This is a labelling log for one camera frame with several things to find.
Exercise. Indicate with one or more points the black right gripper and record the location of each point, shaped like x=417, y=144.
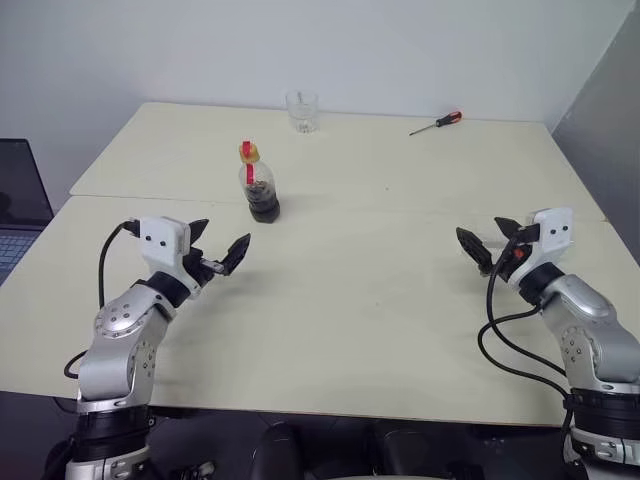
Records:
x=507, y=262

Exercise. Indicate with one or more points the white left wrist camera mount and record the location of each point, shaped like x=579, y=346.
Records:
x=160, y=245

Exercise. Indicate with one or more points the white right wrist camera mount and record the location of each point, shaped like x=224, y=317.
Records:
x=552, y=235

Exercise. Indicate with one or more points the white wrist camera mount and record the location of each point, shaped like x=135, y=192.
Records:
x=160, y=245
x=552, y=235

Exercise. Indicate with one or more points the dark laptop computer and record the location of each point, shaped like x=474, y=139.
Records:
x=22, y=200

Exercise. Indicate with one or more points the dark soda bottle yellow cap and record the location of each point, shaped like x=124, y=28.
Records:
x=262, y=200

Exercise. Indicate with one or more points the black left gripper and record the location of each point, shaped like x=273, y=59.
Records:
x=200, y=270

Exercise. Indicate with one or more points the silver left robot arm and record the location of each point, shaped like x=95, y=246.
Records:
x=120, y=320

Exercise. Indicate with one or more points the dark rounded shape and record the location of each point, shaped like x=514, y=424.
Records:
x=275, y=452

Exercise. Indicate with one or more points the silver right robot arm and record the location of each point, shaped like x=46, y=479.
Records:
x=580, y=300

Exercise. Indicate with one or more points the clear drinking glass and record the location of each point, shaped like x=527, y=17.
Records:
x=302, y=120

